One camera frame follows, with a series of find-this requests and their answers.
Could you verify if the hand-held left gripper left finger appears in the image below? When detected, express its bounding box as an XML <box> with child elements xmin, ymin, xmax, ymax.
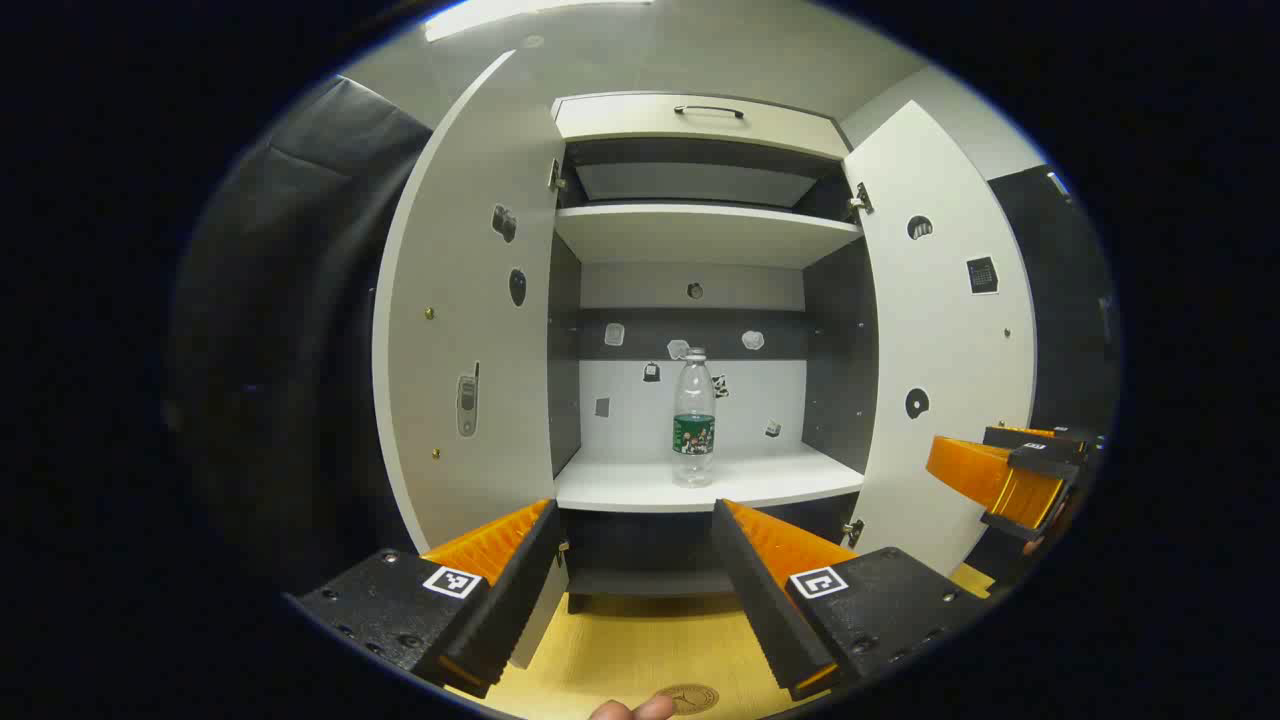
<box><xmin>285</xmin><ymin>498</ymin><xmax>569</xmax><ymax>699</ymax></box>

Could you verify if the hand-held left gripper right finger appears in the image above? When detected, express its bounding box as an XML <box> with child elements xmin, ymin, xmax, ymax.
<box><xmin>712</xmin><ymin>498</ymin><xmax>996</xmax><ymax>701</ymax></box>

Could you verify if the white cabinet door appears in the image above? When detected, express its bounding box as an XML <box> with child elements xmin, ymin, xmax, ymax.
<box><xmin>372</xmin><ymin>50</ymin><xmax>571</xmax><ymax>671</ymax></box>
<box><xmin>842</xmin><ymin>100</ymin><xmax>1038</xmax><ymax>579</ymax></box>

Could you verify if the clear plastic bottle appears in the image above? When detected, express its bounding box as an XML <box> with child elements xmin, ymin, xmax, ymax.
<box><xmin>672</xmin><ymin>347</ymin><xmax>717</xmax><ymax>489</ymax></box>

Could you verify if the white and grey cabinet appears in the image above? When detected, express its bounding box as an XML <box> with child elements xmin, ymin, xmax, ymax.
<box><xmin>548</xmin><ymin>92</ymin><xmax>881</xmax><ymax>613</ymax></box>

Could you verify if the white cabinet drawer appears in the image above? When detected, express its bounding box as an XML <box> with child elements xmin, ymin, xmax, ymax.
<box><xmin>552</xmin><ymin>92</ymin><xmax>851</xmax><ymax>161</ymax></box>

